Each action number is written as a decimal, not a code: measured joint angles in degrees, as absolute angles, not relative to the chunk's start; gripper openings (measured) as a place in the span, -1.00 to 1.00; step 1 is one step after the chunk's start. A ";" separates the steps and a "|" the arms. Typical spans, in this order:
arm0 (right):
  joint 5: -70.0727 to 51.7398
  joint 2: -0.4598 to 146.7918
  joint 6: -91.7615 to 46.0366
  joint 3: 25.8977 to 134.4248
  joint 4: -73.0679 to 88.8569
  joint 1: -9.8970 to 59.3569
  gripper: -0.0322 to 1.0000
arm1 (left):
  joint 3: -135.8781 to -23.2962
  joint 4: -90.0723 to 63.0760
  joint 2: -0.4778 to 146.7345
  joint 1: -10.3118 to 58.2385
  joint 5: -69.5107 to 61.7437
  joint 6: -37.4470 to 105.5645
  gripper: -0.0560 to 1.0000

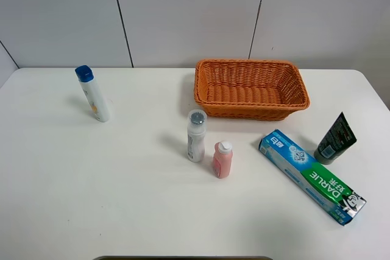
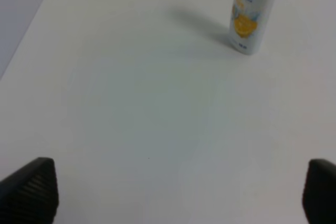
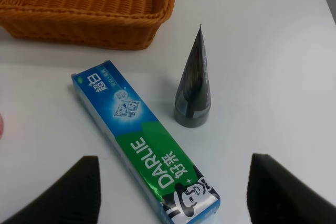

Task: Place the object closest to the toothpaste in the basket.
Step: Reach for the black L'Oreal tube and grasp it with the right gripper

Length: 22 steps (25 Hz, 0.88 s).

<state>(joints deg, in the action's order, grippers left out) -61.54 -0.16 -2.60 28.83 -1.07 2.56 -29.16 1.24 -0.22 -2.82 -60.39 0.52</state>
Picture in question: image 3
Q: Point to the pink liquid bottle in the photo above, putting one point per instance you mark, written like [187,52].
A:
[1,126]

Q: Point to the orange wicker basket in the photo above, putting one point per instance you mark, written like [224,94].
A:
[113,24]

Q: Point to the dark grey cosmetic tube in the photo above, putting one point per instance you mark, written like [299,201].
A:
[193,96]

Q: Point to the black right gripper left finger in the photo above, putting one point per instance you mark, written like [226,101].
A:
[73,198]

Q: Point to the blue green toothpaste box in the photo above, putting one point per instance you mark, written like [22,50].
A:
[172,184]

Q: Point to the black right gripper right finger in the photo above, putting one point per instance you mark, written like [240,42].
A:
[275,195]

